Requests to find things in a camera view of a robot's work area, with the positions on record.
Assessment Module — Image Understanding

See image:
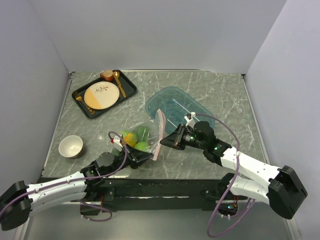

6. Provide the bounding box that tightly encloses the black serving tray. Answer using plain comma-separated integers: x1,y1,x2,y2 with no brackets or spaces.
71,69,138,120

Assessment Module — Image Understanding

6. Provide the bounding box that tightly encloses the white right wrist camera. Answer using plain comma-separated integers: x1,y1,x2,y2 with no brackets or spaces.
184,112,196,129

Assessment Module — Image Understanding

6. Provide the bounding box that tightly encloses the gold fork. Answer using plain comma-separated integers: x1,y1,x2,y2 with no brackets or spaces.
75,93,95,115

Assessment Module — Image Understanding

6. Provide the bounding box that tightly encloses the small green cabbage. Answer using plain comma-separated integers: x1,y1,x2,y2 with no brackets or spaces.
134,141,149,152

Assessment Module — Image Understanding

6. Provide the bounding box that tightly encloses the green bell pepper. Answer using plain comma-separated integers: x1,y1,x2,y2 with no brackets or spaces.
134,125,150,143

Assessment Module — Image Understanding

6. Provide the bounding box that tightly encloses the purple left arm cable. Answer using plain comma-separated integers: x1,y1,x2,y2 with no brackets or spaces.
0,131,131,223

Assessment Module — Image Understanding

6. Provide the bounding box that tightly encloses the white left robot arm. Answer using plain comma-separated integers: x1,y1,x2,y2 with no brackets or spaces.
0,145,154,231

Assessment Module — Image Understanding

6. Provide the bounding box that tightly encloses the cream orange plate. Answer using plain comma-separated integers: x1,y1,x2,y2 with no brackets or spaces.
84,81,120,110

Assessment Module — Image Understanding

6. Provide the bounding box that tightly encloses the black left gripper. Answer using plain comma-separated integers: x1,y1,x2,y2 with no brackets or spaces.
104,143,153,177

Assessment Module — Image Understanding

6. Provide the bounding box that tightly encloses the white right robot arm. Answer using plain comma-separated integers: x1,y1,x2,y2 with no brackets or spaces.
160,121,308,219

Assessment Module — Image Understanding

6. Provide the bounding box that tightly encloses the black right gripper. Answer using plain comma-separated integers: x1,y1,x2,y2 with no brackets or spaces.
160,123,207,150

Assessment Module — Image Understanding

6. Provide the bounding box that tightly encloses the large green cabbage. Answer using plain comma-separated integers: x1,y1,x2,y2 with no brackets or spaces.
119,130,130,137

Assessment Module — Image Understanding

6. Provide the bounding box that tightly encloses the teal plastic tray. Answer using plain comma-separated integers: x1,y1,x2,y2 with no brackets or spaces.
145,86,213,134

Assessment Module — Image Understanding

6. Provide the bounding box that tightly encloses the clear zip top bag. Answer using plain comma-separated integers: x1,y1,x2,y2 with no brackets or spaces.
116,109,166,161

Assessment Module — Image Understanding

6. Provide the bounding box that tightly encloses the gold spoon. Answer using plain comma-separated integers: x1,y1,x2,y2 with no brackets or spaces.
113,70,127,98

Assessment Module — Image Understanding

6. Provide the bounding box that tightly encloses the yellow green mango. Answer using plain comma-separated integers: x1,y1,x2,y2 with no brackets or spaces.
123,132,138,147

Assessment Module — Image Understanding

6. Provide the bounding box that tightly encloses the orange ceramic cup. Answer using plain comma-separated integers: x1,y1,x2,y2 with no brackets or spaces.
100,70,114,82

